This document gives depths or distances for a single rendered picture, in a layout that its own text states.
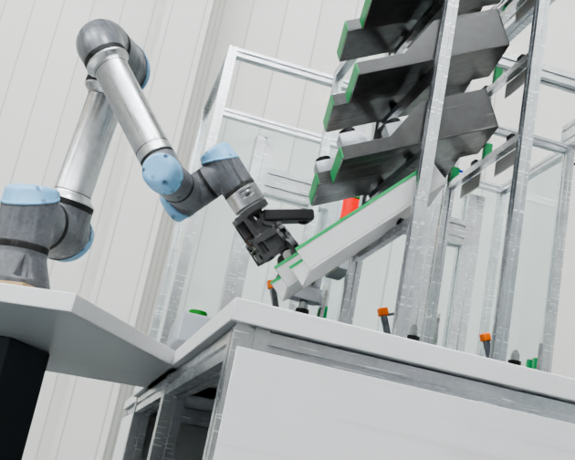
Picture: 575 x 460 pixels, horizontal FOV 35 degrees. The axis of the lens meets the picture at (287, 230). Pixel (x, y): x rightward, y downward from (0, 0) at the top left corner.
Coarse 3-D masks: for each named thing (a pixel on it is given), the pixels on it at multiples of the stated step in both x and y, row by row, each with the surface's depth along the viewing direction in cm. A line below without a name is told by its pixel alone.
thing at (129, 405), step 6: (126, 402) 308; (132, 402) 279; (126, 408) 306; (132, 408) 290; (126, 414) 310; (126, 420) 290; (120, 426) 309; (126, 426) 283; (120, 432) 302; (126, 432) 277; (120, 438) 294; (126, 438) 270; (120, 444) 286; (114, 450) 310; (120, 450) 280; (114, 456) 302; (120, 456) 273
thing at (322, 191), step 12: (444, 168) 178; (324, 180) 168; (360, 180) 171; (372, 180) 173; (312, 192) 175; (324, 192) 173; (336, 192) 175; (348, 192) 177; (360, 192) 179; (312, 204) 179
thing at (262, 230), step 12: (264, 204) 196; (240, 216) 196; (252, 216) 197; (240, 228) 197; (252, 228) 196; (264, 228) 197; (276, 228) 196; (252, 240) 193; (264, 240) 194; (276, 240) 195; (252, 252) 198; (264, 252) 194; (276, 252) 194
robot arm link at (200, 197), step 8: (200, 176) 196; (200, 184) 196; (208, 184) 196; (192, 192) 192; (200, 192) 196; (208, 192) 196; (160, 200) 198; (184, 200) 192; (192, 200) 194; (200, 200) 196; (208, 200) 198; (168, 208) 196; (176, 208) 196; (184, 208) 196; (192, 208) 197; (200, 208) 199; (176, 216) 197; (184, 216) 198
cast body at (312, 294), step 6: (318, 282) 196; (306, 288) 195; (312, 288) 195; (318, 288) 196; (300, 294) 194; (306, 294) 195; (312, 294) 195; (318, 294) 195; (294, 300) 198; (306, 300) 195; (312, 300) 195; (318, 300) 195
